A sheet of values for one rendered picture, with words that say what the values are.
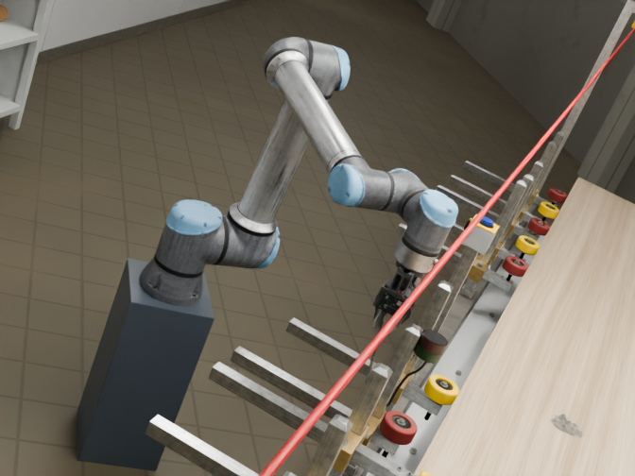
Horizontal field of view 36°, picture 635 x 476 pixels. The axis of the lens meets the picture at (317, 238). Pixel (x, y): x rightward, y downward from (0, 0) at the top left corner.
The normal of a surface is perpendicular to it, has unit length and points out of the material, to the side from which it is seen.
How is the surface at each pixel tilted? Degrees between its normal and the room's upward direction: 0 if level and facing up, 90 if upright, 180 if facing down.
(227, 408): 0
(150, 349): 90
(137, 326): 90
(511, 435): 0
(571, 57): 90
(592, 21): 90
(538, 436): 0
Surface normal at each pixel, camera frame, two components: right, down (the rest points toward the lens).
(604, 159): -0.91, -0.22
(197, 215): 0.28, -0.85
